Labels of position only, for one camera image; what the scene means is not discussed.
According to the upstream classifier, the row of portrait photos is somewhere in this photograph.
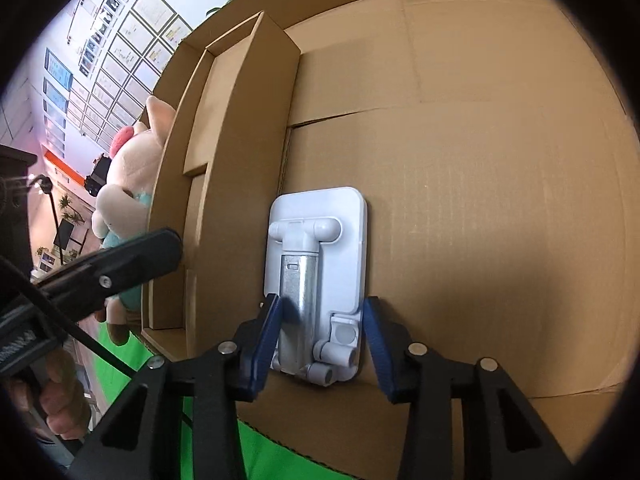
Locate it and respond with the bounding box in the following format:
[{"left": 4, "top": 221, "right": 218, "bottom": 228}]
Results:
[{"left": 75, "top": 0, "right": 157, "bottom": 79}]

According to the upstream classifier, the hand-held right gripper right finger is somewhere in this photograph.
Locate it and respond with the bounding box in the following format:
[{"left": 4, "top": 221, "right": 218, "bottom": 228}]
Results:
[{"left": 362, "top": 297, "right": 576, "bottom": 480}]

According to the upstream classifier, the plush pig toy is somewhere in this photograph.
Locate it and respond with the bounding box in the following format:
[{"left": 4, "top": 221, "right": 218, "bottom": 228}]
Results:
[{"left": 91, "top": 95, "right": 177, "bottom": 347}]

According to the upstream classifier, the person's left hand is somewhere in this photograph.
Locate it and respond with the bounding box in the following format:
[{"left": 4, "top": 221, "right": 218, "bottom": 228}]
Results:
[{"left": 0, "top": 347, "right": 94, "bottom": 442}]

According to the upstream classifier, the large cardboard box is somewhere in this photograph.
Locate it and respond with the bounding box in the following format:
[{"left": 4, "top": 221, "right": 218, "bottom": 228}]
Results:
[{"left": 140, "top": 0, "right": 640, "bottom": 480}]

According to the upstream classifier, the black cable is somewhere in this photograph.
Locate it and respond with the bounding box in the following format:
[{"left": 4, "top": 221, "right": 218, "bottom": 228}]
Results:
[{"left": 0, "top": 255, "right": 197, "bottom": 433}]

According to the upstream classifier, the row of blue wall posters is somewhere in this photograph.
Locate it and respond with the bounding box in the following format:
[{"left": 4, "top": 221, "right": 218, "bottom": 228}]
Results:
[{"left": 42, "top": 48, "right": 74, "bottom": 162}]

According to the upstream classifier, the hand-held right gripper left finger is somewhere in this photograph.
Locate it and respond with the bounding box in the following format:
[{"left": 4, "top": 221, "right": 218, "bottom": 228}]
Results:
[{"left": 65, "top": 292, "right": 283, "bottom": 480}]

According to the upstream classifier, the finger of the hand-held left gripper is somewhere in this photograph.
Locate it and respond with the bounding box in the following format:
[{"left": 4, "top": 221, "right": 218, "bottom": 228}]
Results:
[{"left": 30, "top": 227, "right": 183, "bottom": 322}]

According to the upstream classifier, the wall of framed certificates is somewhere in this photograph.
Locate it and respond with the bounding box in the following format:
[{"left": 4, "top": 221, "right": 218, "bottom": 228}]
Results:
[{"left": 65, "top": 0, "right": 194, "bottom": 154}]

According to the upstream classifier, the white phone stand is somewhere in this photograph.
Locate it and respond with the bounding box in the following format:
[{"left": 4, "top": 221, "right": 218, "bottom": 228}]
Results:
[{"left": 264, "top": 187, "right": 371, "bottom": 387}]

